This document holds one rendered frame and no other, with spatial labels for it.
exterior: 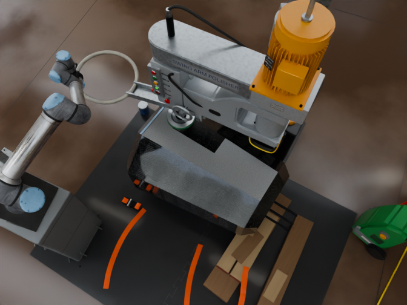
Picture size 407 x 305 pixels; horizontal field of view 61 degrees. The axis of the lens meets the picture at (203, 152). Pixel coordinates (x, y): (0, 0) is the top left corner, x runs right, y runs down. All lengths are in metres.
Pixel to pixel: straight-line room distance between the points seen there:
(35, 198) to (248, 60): 1.47
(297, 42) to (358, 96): 2.77
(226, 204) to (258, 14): 2.81
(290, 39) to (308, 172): 2.25
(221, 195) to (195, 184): 0.20
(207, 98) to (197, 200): 0.84
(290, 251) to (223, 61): 1.89
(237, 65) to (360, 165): 2.22
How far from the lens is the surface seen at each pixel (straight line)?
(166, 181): 2.65
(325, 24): 1.53
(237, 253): 2.98
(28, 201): 2.29
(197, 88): 2.13
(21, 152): 2.17
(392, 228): 3.07
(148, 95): 2.68
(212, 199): 2.54
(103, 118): 3.83
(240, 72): 1.82
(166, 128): 2.64
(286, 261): 3.17
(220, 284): 3.06
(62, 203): 2.61
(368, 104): 4.16
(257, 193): 2.45
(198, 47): 1.92
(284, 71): 1.52
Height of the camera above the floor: 3.17
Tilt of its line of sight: 65 degrees down
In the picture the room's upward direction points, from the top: straight up
